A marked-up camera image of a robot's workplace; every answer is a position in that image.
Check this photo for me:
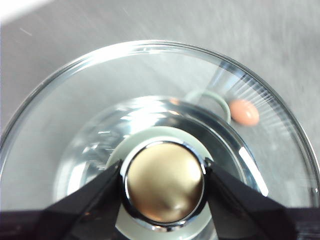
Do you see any glass lid with green knob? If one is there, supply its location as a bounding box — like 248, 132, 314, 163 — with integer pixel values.
0, 39, 320, 240

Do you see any sage green electric cooking pot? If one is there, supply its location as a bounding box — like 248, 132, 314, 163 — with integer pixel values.
56, 90, 270, 240

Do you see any brown egg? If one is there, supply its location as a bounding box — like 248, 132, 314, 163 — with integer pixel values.
229, 98, 260, 126

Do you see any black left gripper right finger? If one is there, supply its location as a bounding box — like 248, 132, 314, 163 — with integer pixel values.
203, 157, 320, 240

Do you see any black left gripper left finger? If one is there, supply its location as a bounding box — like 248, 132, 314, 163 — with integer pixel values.
0, 158, 124, 240

